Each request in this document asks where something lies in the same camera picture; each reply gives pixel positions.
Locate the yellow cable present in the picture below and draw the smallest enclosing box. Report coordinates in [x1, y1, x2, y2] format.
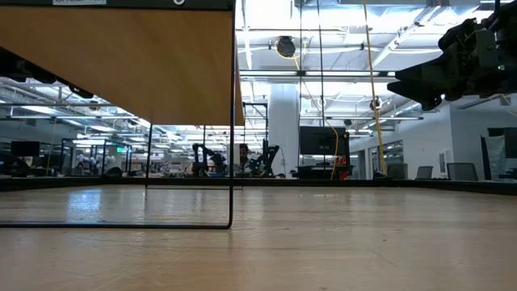
[362, 0, 388, 175]

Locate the black monitor screen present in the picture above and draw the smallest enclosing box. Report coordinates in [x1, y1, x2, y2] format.
[298, 125, 351, 157]

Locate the green three-compartment tray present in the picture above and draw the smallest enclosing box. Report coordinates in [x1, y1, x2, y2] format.
[0, 0, 246, 230]

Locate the white pillar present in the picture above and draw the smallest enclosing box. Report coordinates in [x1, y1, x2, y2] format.
[267, 82, 301, 178]

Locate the black cable reel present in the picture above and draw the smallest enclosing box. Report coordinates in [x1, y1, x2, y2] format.
[275, 35, 297, 58]

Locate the person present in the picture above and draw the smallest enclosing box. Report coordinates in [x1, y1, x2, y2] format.
[237, 143, 252, 177]

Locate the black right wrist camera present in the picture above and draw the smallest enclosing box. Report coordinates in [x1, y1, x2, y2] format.
[474, 29, 499, 69]

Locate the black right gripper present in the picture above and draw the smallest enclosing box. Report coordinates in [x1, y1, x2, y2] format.
[386, 15, 517, 112]

